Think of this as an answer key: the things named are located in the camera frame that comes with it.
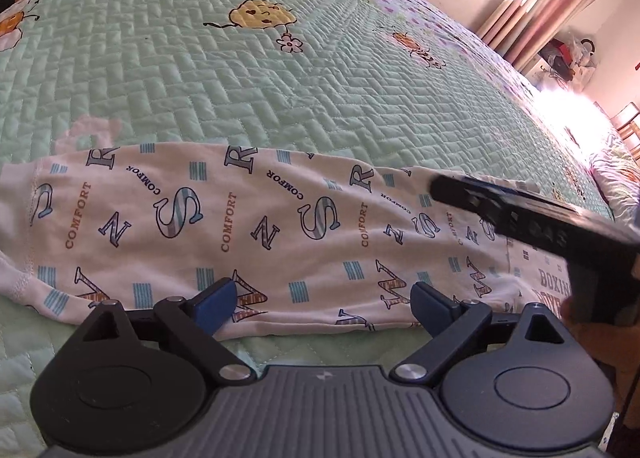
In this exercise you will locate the white motorcycle-print pajama shirt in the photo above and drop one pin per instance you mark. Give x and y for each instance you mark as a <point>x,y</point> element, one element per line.
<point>200,238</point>

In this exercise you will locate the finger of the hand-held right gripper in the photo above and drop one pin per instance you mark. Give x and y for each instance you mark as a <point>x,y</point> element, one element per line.
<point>525,223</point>

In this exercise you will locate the person's right hand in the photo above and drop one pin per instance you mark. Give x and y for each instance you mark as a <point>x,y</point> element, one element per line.
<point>597,343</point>

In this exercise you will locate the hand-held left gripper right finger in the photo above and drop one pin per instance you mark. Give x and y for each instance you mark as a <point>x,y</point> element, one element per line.
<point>427,308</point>

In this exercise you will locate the green bee-print quilt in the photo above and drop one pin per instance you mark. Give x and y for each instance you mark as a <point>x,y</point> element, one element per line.
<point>250,88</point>

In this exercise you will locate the pink curtain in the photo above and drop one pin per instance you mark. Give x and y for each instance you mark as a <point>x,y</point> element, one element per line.
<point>540,3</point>

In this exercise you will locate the wooden headboard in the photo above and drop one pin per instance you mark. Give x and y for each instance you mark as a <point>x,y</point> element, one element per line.
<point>627,123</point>

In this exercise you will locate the floral pillow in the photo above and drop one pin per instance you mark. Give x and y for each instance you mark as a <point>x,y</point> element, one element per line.
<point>617,173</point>

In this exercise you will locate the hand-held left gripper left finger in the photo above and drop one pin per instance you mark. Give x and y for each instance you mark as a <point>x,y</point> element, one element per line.
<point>215,305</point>

